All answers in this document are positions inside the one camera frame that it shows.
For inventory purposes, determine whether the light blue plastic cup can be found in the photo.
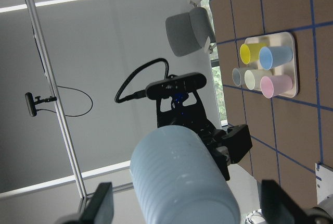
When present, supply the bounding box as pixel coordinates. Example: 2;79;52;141
130;126;240;223

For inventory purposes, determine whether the cream plastic tray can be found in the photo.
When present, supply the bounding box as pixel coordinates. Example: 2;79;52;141
245;32;299;98

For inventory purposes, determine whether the grey office chair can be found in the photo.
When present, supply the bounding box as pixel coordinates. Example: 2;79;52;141
165;7;216;57

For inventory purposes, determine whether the cream white plastic cup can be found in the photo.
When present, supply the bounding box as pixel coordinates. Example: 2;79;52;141
244;69;272;91

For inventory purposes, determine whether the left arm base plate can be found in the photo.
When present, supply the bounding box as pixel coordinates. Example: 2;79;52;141
315;163;333;204

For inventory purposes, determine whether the grey plastic cup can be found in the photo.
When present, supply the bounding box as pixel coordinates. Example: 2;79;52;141
232;68;248;86

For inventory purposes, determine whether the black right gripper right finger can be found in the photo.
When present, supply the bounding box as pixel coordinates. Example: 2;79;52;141
261;180;309;223

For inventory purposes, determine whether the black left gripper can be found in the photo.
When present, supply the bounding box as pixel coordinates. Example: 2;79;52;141
156;92;252;181

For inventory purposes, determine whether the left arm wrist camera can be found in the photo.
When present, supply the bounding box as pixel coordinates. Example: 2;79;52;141
145;72;207;100

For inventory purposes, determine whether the overhead camera on frame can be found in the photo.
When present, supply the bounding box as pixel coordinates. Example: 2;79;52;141
25;92;57;117

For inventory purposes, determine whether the yellow plastic cup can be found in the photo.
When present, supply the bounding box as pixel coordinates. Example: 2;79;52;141
239;43;266;65

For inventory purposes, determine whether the pink plastic cup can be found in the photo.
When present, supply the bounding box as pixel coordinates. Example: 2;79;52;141
260;75;293;98

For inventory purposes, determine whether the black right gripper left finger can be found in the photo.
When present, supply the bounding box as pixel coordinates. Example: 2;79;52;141
79;182;114;224

